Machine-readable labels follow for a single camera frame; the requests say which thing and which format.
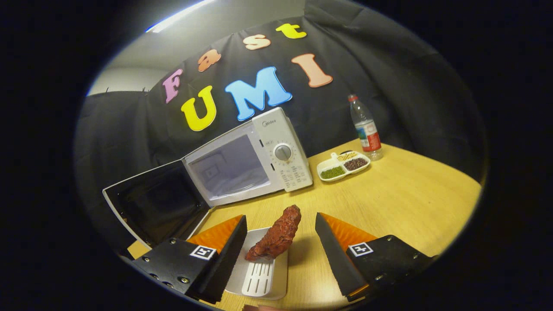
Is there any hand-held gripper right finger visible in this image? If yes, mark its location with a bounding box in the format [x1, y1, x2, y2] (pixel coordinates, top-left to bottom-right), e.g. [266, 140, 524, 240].
[315, 212, 435, 302]

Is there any white divided dish of beans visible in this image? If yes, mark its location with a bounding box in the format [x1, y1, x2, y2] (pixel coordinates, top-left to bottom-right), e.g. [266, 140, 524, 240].
[317, 150, 371, 182]

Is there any small white ribbed tray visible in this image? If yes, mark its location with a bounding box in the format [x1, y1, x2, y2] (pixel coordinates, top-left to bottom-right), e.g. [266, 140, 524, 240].
[225, 227, 289, 300]

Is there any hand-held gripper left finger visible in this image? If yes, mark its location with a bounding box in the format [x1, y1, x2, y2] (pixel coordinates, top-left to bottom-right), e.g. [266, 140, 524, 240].
[130, 215, 248, 304]

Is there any clear red-label water bottle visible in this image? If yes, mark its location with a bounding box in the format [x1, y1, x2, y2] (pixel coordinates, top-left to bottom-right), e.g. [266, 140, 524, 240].
[348, 94, 384, 161]

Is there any ceiling light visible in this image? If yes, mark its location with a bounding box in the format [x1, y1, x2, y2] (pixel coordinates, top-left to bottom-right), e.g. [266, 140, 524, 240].
[146, 0, 214, 33]

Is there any red-brown meat piece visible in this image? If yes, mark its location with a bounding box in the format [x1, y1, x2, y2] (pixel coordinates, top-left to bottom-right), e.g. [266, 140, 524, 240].
[245, 205, 302, 262]

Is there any white toaster oven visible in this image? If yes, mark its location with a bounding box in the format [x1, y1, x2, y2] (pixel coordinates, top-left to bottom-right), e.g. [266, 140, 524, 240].
[102, 107, 314, 249]

